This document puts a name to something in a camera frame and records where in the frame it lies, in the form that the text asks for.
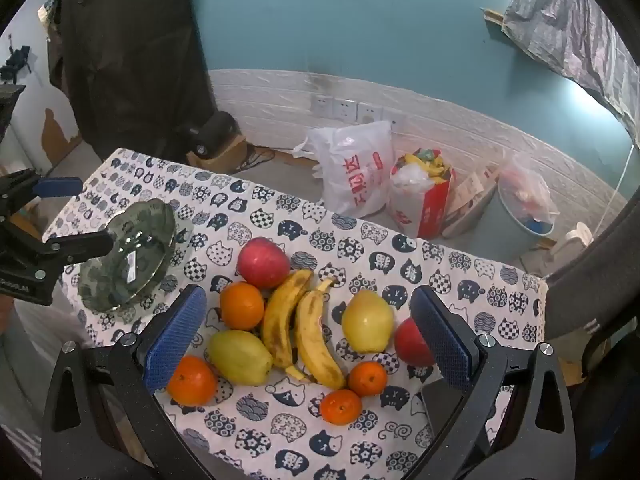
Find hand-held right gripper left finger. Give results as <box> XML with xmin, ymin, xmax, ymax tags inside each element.
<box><xmin>40</xmin><ymin>284</ymin><xmax>211</xmax><ymax>480</ymax></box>

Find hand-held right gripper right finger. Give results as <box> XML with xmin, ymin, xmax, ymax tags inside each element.
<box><xmin>409</xmin><ymin>284</ymin><xmax>576</xmax><ymax>480</ymax></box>

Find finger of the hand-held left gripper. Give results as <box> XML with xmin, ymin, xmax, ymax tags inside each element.
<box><xmin>42</xmin><ymin>231</ymin><xmax>115</xmax><ymax>267</ymax></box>
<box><xmin>32</xmin><ymin>176</ymin><xmax>84</xmax><ymax>200</ymax></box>

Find red apple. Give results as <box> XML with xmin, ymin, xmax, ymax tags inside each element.
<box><xmin>236</xmin><ymin>237</ymin><xmax>292</xmax><ymax>290</ymax></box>
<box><xmin>393</xmin><ymin>317</ymin><xmax>436</xmax><ymax>367</ymax></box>

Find large orange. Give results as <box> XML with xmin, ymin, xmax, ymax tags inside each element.
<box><xmin>219</xmin><ymin>281</ymin><xmax>266</xmax><ymax>331</ymax></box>
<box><xmin>166</xmin><ymin>355</ymin><xmax>219</xmax><ymax>407</ymax></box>

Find clear glass plate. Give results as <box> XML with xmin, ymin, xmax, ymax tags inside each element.
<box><xmin>76</xmin><ymin>198</ymin><xmax>177</xmax><ymax>312</ymax></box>

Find yellow pear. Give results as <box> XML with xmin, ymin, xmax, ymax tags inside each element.
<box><xmin>341</xmin><ymin>289</ymin><xmax>396</xmax><ymax>354</ymax></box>

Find small tangerine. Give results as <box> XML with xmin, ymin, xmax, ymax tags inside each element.
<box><xmin>347</xmin><ymin>361</ymin><xmax>389</xmax><ymax>397</ymax></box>
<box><xmin>320</xmin><ymin>388</ymin><xmax>363</xmax><ymax>426</ymax></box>

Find yellow-green pear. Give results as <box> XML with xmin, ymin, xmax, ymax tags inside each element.
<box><xmin>206</xmin><ymin>329</ymin><xmax>274</xmax><ymax>387</ymax></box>

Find spotted yellow banana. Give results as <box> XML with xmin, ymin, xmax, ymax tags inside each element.
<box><xmin>295</xmin><ymin>276</ymin><xmax>347</xmax><ymax>390</ymax></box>
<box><xmin>261</xmin><ymin>269</ymin><xmax>315</xmax><ymax>381</ymax></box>

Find cat print tablecloth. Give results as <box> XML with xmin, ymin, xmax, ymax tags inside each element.
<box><xmin>42</xmin><ymin>147</ymin><xmax>548</xmax><ymax>480</ymax></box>

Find dark hanging coat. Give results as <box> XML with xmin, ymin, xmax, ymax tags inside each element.
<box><xmin>47</xmin><ymin>0</ymin><xmax>218</xmax><ymax>161</ymax></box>

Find flattened cardboard pieces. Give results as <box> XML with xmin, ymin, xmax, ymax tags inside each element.
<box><xmin>442</xmin><ymin>162</ymin><xmax>501</xmax><ymax>238</ymax></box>

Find clear plastic bucket liner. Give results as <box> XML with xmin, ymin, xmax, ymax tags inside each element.
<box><xmin>498</xmin><ymin>152</ymin><xmax>560</xmax><ymax>226</ymax></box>

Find white plastic bag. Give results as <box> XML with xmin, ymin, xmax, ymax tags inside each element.
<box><xmin>292</xmin><ymin>120</ymin><xmax>396</xmax><ymax>218</ymax></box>

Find grey window curtain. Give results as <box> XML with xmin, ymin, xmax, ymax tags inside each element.
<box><xmin>502</xmin><ymin>0</ymin><xmax>640</xmax><ymax>148</ymax></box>

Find black floor cables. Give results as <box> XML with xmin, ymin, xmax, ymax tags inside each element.
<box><xmin>240</xmin><ymin>146</ymin><xmax>277</xmax><ymax>169</ymax></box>

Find white cable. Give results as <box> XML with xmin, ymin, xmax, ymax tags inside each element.
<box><xmin>606</xmin><ymin>142</ymin><xmax>637</xmax><ymax>203</ymax></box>

